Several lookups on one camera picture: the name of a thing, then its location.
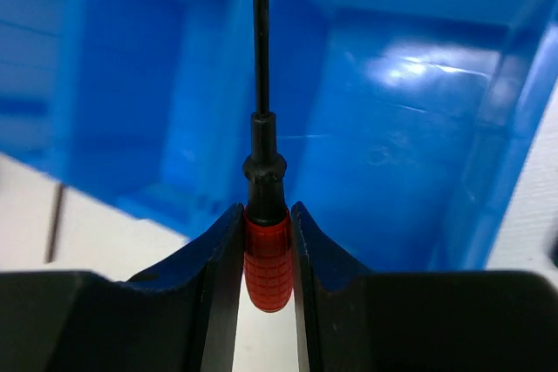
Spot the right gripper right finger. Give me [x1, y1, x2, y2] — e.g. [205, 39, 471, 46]
[291, 203, 557, 371]

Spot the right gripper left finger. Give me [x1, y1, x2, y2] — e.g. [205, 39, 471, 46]
[1, 204, 244, 371]

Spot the red-handled screwdriver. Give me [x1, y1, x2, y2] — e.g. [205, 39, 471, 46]
[242, 0, 293, 313]

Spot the brown hex key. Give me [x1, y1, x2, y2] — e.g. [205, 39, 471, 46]
[44, 183, 66, 263]

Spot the blue three-compartment plastic bin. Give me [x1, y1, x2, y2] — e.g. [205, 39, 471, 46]
[1, 0, 557, 271]

